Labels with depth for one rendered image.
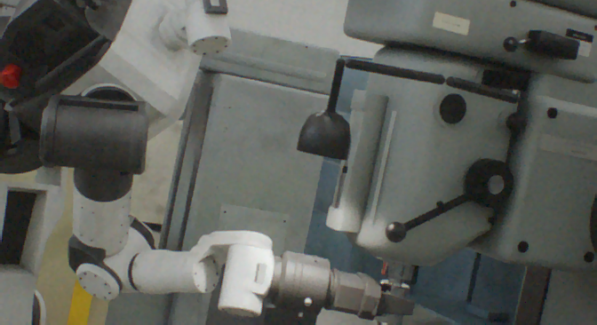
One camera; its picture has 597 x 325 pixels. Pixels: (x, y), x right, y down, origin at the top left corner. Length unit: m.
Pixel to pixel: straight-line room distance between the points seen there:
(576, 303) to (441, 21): 0.62
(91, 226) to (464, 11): 0.65
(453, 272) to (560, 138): 7.22
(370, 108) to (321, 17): 9.99
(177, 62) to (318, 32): 9.88
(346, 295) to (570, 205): 0.37
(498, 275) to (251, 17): 4.33
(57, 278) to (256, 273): 1.74
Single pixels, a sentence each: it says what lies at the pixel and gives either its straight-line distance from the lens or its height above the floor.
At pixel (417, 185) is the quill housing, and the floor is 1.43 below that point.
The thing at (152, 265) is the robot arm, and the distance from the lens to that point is 1.68.
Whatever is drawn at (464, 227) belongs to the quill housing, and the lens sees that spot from 1.57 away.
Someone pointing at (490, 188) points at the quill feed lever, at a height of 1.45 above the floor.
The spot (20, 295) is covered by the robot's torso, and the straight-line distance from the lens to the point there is 1.95.
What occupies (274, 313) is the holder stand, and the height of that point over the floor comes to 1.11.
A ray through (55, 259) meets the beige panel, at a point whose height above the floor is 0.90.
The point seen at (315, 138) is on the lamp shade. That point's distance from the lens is 1.41.
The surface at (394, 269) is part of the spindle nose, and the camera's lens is 1.61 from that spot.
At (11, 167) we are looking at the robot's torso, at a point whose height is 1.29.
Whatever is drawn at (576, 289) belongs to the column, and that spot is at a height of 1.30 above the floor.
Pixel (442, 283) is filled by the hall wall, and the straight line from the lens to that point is 8.92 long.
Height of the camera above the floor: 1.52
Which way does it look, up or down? 3 degrees down
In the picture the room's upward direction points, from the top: 12 degrees clockwise
